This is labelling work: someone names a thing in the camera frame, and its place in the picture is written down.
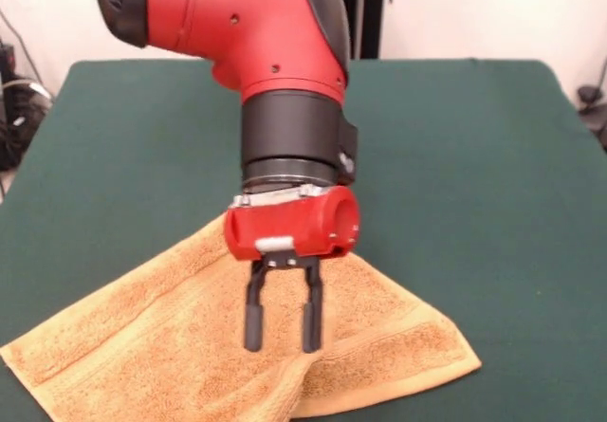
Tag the dark green tablecloth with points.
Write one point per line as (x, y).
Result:
(450, 180)

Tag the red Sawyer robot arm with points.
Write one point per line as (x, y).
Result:
(246, 38)

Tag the orange terry towel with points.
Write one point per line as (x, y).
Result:
(142, 346)

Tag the black stand base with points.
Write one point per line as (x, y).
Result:
(588, 94)

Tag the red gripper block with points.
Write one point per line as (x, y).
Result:
(294, 227)

